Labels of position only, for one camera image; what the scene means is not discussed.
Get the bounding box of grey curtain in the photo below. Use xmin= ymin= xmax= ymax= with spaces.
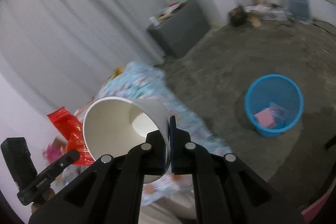
xmin=0 ymin=0 xmax=219 ymax=119

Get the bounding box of gold candy wrapper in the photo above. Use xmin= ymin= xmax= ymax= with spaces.
xmin=111 ymin=66 xmax=125 ymax=79

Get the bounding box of pink sponge pad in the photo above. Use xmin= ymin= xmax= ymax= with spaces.
xmin=254 ymin=107 xmax=277 ymax=129

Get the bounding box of blue mesh trash basket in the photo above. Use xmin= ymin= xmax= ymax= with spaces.
xmin=244 ymin=74 xmax=304 ymax=138

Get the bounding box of grey cabinet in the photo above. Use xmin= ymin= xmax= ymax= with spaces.
xmin=147 ymin=0 xmax=210 ymax=59

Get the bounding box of floral blue tablecloth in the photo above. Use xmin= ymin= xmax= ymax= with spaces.
xmin=61 ymin=61 xmax=233 ymax=206

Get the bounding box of dark brown bag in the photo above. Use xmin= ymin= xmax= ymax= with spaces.
xmin=228 ymin=6 xmax=248 ymax=27

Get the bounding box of white paper cup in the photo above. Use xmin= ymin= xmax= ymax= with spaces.
xmin=83 ymin=97 xmax=171 ymax=173

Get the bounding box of red foil wrapper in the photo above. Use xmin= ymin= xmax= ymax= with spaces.
xmin=47 ymin=107 xmax=95 ymax=166

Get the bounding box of clear pink plastic bag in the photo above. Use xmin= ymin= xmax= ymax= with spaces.
xmin=269 ymin=102 xmax=288 ymax=122

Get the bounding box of person left hand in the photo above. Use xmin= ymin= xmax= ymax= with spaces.
xmin=31 ymin=188 xmax=55 ymax=214

